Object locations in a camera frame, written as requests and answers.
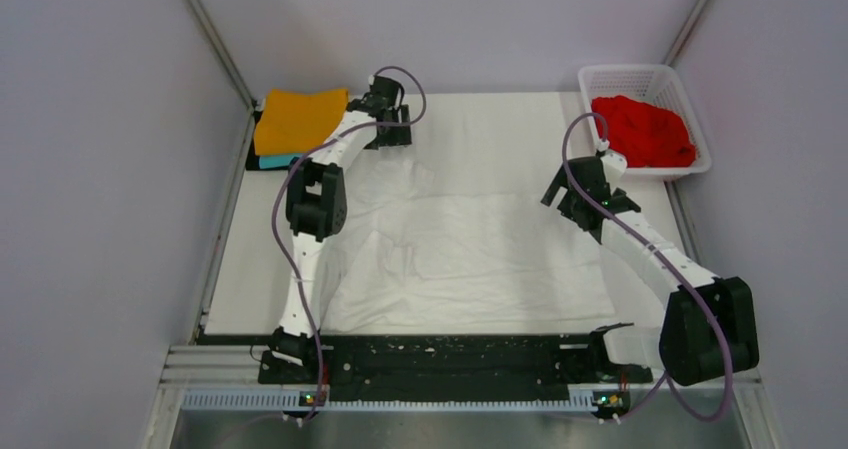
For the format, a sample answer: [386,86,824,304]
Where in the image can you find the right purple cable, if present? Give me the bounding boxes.
[561,111,737,426]

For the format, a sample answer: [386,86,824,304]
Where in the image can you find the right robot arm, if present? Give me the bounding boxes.
[541,151,760,386]

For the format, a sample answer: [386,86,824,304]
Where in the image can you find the orange folded t-shirt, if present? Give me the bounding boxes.
[253,88,349,156]

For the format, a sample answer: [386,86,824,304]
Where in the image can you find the red t-shirt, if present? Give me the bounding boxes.
[591,96,697,168]

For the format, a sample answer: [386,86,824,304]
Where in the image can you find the white plastic basket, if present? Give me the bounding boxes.
[578,64,712,181]

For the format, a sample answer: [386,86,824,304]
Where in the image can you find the white t-shirt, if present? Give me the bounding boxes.
[324,160,614,333]

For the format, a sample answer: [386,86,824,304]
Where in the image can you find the black folded t-shirt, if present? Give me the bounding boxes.
[245,111,263,171]

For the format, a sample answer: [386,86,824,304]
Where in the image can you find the teal folded t-shirt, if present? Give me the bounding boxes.
[257,153,301,171]

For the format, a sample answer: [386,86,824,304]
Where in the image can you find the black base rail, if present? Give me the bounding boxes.
[258,329,654,404]

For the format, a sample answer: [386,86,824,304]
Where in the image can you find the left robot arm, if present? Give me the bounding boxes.
[268,67,419,383]

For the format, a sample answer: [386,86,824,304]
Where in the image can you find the white slotted cable duct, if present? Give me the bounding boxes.
[181,389,597,412]

